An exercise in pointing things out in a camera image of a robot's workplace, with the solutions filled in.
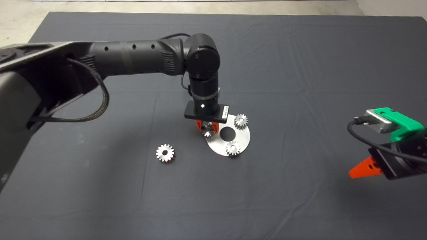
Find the dark grey table cloth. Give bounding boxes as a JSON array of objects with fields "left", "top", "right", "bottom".
[{"left": 0, "top": 12, "right": 427, "bottom": 240}]

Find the right wrist black camera cable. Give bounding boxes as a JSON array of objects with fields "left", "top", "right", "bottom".
[{"left": 347, "top": 117, "right": 427, "bottom": 164}]

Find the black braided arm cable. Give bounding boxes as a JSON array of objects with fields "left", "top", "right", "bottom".
[{"left": 30, "top": 58, "right": 110, "bottom": 123}]

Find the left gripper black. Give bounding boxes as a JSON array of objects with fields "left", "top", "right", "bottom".
[{"left": 184, "top": 100, "right": 230, "bottom": 133}]

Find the round metal plate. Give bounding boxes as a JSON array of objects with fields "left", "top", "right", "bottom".
[{"left": 205, "top": 114, "right": 251, "bottom": 156}]

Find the right wrist green camera mount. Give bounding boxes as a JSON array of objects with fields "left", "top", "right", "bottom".
[{"left": 373, "top": 107, "right": 425, "bottom": 142}]

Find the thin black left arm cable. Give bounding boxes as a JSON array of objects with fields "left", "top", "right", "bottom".
[{"left": 160, "top": 33, "right": 192, "bottom": 97}]

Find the tall large steel gear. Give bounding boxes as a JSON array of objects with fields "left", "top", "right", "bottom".
[{"left": 155, "top": 144, "right": 175, "bottom": 163}]

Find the small steel gear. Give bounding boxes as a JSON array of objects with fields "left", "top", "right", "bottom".
[
  {"left": 234, "top": 114, "right": 249, "bottom": 130},
  {"left": 201, "top": 121, "right": 215, "bottom": 139},
  {"left": 226, "top": 140, "right": 242, "bottom": 157}
]

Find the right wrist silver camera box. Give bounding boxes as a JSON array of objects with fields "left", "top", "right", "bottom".
[{"left": 354, "top": 109, "right": 401, "bottom": 134}]

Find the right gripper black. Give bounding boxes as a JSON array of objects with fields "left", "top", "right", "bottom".
[{"left": 349, "top": 144, "right": 427, "bottom": 181}]

